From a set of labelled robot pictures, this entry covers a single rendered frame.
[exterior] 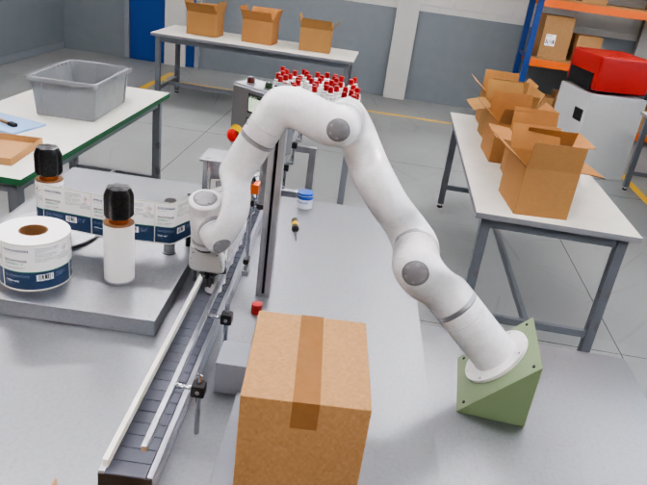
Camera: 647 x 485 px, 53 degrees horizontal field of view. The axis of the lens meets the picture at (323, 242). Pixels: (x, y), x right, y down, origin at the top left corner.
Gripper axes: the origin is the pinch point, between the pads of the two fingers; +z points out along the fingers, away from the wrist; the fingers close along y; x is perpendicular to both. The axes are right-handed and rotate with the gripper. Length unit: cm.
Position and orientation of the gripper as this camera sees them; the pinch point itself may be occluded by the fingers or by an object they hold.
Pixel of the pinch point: (208, 279)
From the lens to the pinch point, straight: 191.5
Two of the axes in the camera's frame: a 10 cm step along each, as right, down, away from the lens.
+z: -0.9, 7.0, 7.0
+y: -9.9, -1.4, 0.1
